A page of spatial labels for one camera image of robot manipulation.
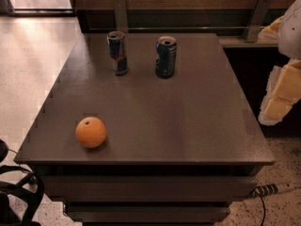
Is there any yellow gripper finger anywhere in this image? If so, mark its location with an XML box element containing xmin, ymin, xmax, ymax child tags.
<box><xmin>258</xmin><ymin>59</ymin><xmax>301</xmax><ymax>126</ymax></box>
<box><xmin>259</xmin><ymin>16</ymin><xmax>283</xmax><ymax>40</ymax></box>

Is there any Red Bull can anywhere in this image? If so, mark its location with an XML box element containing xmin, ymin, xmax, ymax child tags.
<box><xmin>107</xmin><ymin>31</ymin><xmax>128</xmax><ymax>76</ymax></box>

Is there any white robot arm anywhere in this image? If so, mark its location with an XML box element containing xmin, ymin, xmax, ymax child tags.
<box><xmin>258</xmin><ymin>0</ymin><xmax>301</xmax><ymax>126</ymax></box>

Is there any blue Pepsi can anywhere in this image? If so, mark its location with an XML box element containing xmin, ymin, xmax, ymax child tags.
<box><xmin>155</xmin><ymin>36</ymin><xmax>177</xmax><ymax>78</ymax></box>

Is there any white power strip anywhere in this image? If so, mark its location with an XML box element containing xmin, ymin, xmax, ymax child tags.
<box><xmin>248</xmin><ymin>183</ymin><xmax>294</xmax><ymax>198</ymax></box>

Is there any grey drawer cabinet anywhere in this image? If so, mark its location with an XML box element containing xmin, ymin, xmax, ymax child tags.
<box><xmin>16</xmin><ymin>34</ymin><xmax>274</xmax><ymax>226</ymax></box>

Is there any orange fruit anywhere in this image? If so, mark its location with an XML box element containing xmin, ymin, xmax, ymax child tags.
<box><xmin>75</xmin><ymin>117</ymin><xmax>107</xmax><ymax>149</ymax></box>

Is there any right metal wall bracket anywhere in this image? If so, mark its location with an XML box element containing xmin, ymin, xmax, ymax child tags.
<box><xmin>243</xmin><ymin>0</ymin><xmax>272</xmax><ymax>43</ymax></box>

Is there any metal wall bracket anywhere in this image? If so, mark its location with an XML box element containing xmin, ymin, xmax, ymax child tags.
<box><xmin>113</xmin><ymin>0</ymin><xmax>128</xmax><ymax>33</ymax></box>
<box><xmin>243</xmin><ymin>0</ymin><xmax>272</xmax><ymax>43</ymax></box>

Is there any black power cable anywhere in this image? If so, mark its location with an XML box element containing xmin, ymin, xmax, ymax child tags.
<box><xmin>254</xmin><ymin>189</ymin><xmax>267</xmax><ymax>226</ymax></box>

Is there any left metal wall bracket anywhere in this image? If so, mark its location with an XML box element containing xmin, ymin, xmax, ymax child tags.
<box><xmin>113</xmin><ymin>0</ymin><xmax>128</xmax><ymax>33</ymax></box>

